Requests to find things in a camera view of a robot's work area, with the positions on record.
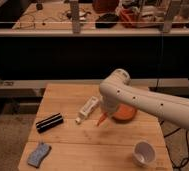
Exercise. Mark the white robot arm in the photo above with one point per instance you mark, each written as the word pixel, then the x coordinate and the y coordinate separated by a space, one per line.
pixel 115 90

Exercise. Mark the orange pepper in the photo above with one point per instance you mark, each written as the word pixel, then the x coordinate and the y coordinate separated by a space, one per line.
pixel 101 119

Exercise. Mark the white tube bottle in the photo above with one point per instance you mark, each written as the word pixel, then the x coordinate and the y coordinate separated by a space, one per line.
pixel 87 109

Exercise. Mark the blue sponge cloth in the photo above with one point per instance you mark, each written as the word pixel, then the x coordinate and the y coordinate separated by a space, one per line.
pixel 36 157

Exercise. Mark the black rectangular box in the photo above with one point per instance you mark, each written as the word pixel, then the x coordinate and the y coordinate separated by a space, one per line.
pixel 49 123

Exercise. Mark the black bowl on shelf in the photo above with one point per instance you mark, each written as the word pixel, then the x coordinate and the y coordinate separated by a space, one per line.
pixel 107 20

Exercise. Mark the orange plate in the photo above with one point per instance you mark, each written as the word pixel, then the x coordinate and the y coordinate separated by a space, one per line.
pixel 124 113

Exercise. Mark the metal shelf post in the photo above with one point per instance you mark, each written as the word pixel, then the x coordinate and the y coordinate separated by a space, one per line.
pixel 74 7

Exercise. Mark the red container on shelf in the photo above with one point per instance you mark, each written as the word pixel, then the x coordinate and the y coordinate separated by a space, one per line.
pixel 129 18

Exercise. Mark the white ceramic cup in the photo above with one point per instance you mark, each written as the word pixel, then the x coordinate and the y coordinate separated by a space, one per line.
pixel 143 154

